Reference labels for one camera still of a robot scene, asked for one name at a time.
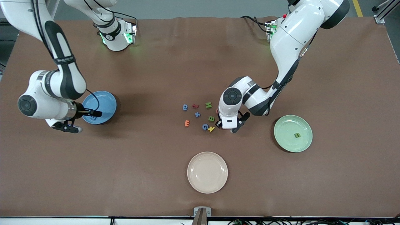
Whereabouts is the yellow floor tape strip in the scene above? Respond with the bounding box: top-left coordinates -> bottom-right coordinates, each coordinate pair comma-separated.
352,0 -> 364,18

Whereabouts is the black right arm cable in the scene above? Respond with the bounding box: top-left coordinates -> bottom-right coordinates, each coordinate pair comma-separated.
31,0 -> 100,111

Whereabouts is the blue round plate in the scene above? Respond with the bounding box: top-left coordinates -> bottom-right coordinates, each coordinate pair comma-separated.
82,91 -> 117,125

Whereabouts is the black base cable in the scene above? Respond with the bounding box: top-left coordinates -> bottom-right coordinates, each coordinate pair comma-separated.
241,16 -> 270,33
92,0 -> 138,27

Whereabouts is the brown table cover sheet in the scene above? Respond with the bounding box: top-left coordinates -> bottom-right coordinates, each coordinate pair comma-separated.
0,16 -> 400,218

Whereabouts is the grey metal camera bracket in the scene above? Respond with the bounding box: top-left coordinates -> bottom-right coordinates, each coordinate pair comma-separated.
193,207 -> 212,225

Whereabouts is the aluminium extrusion frame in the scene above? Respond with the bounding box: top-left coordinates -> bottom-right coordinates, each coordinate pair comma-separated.
373,0 -> 400,24

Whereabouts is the green round plate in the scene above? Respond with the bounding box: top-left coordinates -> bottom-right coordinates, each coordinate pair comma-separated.
274,115 -> 313,153

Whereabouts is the beige round plate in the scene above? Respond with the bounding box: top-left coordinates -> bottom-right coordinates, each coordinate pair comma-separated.
187,152 -> 228,194

